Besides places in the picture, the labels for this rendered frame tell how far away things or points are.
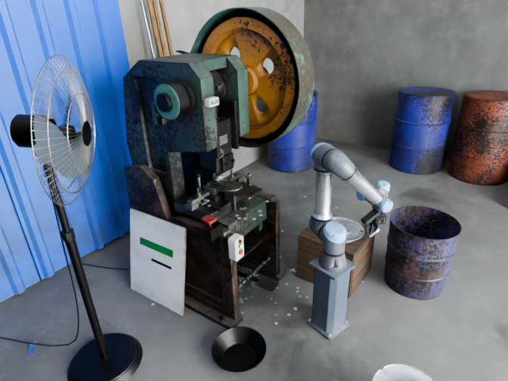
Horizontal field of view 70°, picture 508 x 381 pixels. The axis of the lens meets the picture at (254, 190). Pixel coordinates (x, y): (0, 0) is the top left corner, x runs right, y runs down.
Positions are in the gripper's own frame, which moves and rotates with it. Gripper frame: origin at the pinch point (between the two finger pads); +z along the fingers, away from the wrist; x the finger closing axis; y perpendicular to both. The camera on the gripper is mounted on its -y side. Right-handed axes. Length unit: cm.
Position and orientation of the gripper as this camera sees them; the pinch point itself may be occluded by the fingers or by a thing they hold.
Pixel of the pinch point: (369, 235)
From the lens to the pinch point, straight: 234.9
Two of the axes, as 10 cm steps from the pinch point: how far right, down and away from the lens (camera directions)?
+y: 8.9, -1.6, 4.2
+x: -4.5, -4.2, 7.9
